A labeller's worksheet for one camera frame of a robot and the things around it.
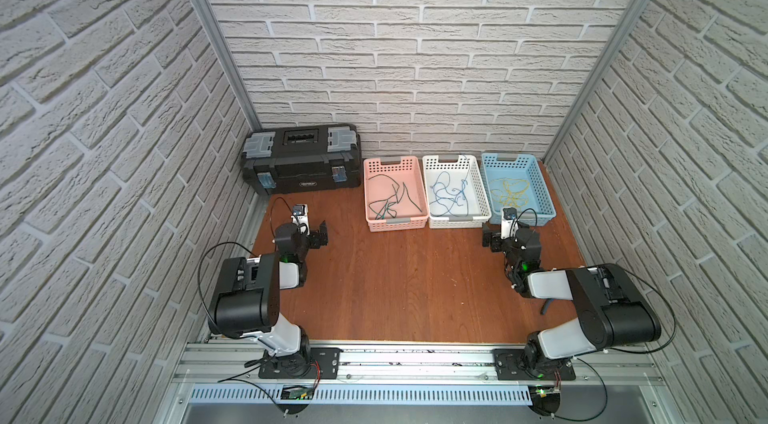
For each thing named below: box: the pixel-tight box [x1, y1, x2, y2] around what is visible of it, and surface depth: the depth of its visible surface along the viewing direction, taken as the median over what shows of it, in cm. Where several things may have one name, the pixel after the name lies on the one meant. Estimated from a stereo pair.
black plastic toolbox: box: [242, 124, 363, 195], surface depth 102 cm
